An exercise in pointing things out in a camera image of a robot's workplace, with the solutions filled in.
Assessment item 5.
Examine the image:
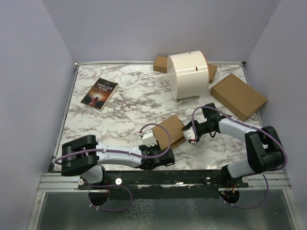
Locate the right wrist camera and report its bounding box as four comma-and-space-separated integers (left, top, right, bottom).
183, 127, 197, 144

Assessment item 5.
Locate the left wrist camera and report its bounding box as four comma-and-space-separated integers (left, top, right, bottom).
140, 129, 157, 147

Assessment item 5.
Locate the dark paperback book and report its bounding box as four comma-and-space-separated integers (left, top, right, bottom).
81, 78, 119, 111

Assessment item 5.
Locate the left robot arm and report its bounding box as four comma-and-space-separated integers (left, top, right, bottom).
56, 132, 175, 189

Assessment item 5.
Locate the white cylindrical bread box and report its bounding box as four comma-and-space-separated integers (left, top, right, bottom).
167, 50, 209, 101

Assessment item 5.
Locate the small brown box behind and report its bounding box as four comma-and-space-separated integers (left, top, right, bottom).
153, 56, 167, 73

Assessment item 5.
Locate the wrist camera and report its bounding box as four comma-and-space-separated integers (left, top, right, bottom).
140, 129, 157, 147
183, 127, 197, 144

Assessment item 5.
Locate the closed brown cardboard box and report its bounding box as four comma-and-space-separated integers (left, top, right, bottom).
210, 74, 267, 122

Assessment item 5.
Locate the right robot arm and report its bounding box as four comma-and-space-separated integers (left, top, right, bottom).
182, 103, 288, 187

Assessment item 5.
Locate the brown cardboard piece behind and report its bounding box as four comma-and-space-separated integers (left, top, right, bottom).
208, 64, 217, 84

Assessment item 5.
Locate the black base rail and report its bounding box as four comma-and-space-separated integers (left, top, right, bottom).
78, 170, 248, 199

